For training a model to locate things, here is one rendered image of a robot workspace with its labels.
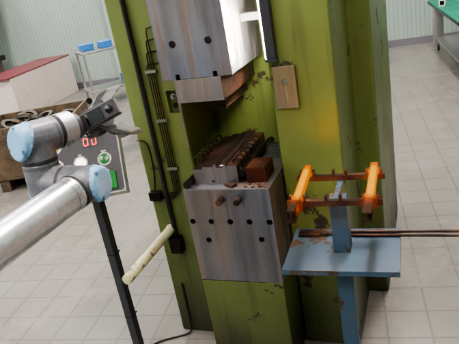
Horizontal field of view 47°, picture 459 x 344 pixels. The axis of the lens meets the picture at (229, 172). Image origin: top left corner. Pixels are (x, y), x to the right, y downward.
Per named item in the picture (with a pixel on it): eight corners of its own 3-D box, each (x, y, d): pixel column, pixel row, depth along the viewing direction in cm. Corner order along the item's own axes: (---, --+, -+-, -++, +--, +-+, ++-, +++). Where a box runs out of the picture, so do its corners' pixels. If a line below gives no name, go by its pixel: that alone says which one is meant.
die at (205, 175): (239, 183, 218) (235, 164, 215) (195, 183, 225) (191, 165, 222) (266, 147, 254) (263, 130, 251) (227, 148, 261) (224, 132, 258)
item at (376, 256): (400, 277, 174) (400, 272, 173) (282, 274, 187) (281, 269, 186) (400, 232, 200) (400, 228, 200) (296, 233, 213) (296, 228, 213)
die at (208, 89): (224, 99, 205) (220, 76, 202) (178, 104, 213) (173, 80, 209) (255, 74, 241) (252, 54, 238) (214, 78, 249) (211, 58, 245)
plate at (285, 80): (298, 107, 209) (294, 65, 203) (276, 108, 212) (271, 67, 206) (300, 106, 211) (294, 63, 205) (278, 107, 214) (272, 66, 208)
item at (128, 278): (133, 286, 218) (130, 275, 216) (122, 285, 220) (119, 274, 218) (177, 233, 256) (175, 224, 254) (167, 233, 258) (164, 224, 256)
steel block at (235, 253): (283, 283, 224) (268, 188, 208) (201, 279, 238) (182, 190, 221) (309, 220, 272) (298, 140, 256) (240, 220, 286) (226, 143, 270)
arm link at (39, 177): (59, 210, 132) (47, 163, 128) (24, 209, 136) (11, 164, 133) (82, 196, 140) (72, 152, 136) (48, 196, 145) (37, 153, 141)
